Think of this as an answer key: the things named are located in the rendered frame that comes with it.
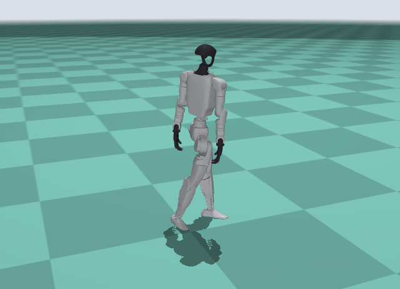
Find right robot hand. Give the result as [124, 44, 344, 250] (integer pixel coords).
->
[211, 138, 224, 164]

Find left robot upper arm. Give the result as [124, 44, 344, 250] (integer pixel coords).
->
[178, 71, 190, 106]

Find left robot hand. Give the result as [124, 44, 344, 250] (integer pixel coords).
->
[173, 124, 183, 151]

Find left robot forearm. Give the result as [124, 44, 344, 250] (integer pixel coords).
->
[172, 97, 185, 130]

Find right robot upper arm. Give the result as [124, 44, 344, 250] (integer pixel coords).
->
[212, 77, 227, 118]

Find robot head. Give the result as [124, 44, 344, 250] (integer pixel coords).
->
[194, 44, 216, 76]

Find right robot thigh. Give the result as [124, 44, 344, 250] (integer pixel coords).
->
[187, 134, 212, 190]

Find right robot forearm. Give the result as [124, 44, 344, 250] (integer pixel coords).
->
[216, 109, 228, 143]

